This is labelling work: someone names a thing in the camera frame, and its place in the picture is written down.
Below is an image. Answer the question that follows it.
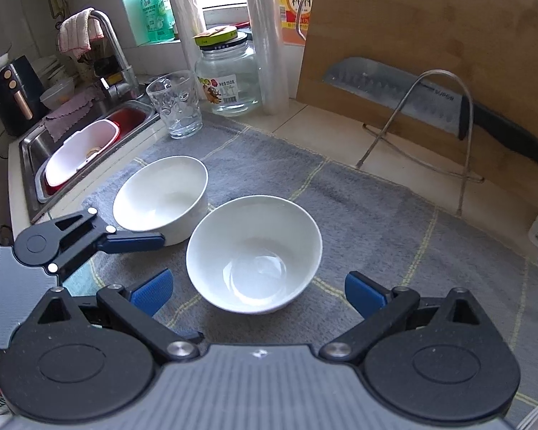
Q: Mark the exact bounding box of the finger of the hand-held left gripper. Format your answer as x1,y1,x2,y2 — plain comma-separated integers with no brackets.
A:
173,329,206,344
47,208,167,278

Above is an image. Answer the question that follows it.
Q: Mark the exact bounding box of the thick plastic wrap roll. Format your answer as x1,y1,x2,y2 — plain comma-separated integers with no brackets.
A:
241,0,291,116

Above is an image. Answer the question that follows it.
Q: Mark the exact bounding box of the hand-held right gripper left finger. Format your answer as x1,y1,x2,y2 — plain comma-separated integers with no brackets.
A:
35,267,201,365

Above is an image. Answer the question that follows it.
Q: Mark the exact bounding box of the black air fryer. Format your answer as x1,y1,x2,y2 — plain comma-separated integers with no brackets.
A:
0,55,49,139

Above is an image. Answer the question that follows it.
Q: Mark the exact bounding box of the yellow cooking wine bottle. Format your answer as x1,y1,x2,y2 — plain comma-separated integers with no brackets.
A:
275,0,318,47

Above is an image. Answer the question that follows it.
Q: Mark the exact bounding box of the thin plastic wrap roll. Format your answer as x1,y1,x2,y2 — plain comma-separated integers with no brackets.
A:
167,0,207,71

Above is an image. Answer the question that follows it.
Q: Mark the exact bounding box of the stack of white dishes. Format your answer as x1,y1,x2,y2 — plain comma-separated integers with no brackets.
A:
29,54,68,86

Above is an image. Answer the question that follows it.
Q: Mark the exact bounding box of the small white bowl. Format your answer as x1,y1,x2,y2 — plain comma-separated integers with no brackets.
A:
112,156,209,247
186,196,324,315

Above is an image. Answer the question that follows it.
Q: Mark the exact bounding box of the clear drinking glass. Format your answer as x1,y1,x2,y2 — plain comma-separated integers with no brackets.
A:
146,70,204,140

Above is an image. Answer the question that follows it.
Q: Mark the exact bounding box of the metal kitchen faucet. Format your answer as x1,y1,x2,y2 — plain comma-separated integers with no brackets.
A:
87,9,141,100

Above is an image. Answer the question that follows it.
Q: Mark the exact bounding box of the metal wire rack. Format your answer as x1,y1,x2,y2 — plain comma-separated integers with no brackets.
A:
355,69,486,218

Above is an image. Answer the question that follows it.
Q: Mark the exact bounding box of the black-handled kitchen knife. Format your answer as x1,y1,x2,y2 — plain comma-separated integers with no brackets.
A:
321,57,538,173

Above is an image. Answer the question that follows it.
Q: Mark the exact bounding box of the green detergent bottle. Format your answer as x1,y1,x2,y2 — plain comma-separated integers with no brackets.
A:
136,0,177,46

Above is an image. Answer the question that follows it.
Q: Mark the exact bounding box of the white plastic basin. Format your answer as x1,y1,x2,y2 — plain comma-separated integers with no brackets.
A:
44,119,121,187

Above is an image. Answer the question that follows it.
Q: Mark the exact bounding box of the clear plastic container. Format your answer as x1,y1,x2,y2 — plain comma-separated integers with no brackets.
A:
39,77,76,112

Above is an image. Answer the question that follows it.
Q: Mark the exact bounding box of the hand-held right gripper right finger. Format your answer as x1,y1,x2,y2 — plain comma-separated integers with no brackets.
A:
319,272,494,362

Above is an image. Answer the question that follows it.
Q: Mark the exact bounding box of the wooden cutting board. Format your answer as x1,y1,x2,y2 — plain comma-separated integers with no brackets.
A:
295,0,538,234

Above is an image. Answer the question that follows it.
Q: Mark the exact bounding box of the pink striped dishcloth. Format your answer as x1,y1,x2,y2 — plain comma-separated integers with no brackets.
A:
57,9,105,60

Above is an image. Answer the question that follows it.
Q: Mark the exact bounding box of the purple rag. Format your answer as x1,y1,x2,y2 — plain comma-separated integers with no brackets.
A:
42,87,107,142

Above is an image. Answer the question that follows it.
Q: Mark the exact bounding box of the grey plaid cloth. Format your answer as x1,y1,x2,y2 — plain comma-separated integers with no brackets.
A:
63,111,538,430

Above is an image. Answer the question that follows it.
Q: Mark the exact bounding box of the stainless steel sink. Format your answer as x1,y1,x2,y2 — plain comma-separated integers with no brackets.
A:
20,96,163,225

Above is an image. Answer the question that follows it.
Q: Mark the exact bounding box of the red plastic basin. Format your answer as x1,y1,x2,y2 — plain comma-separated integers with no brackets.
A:
42,107,149,198

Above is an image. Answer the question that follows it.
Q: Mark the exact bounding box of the glass jar with label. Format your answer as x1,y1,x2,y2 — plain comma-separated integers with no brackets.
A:
194,26,263,116

